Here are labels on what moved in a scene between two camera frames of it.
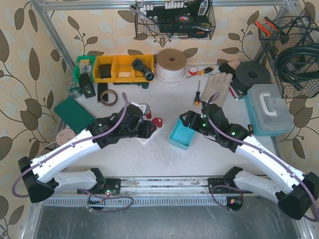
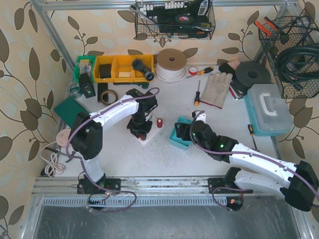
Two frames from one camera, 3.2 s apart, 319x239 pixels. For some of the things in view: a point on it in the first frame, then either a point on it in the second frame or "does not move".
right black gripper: [196, 121] to [181, 130]
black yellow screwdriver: [197, 100] does not move
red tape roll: [193, 70] does not move
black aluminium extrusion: [102, 86] does not move
